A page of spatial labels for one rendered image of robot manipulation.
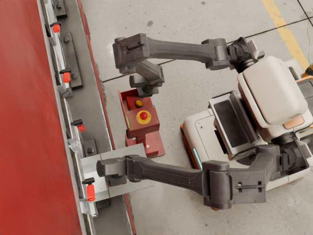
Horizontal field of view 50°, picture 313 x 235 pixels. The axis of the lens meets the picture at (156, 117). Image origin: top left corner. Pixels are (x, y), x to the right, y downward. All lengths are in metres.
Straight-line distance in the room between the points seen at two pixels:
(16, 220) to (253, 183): 0.53
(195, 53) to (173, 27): 1.67
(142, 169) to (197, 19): 2.02
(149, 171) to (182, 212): 1.36
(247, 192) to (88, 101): 0.98
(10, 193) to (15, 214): 0.03
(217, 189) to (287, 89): 0.45
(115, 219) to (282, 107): 0.80
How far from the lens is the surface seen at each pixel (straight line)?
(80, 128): 1.21
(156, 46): 1.06
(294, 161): 1.24
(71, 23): 1.81
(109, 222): 1.47
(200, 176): 0.85
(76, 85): 1.60
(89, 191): 1.05
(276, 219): 2.50
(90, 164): 1.38
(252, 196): 0.83
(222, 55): 1.26
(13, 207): 0.50
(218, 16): 2.94
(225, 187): 0.81
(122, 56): 1.06
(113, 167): 1.13
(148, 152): 2.27
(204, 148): 2.15
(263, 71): 1.15
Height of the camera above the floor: 2.34
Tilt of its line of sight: 71 degrees down
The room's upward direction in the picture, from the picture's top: 6 degrees clockwise
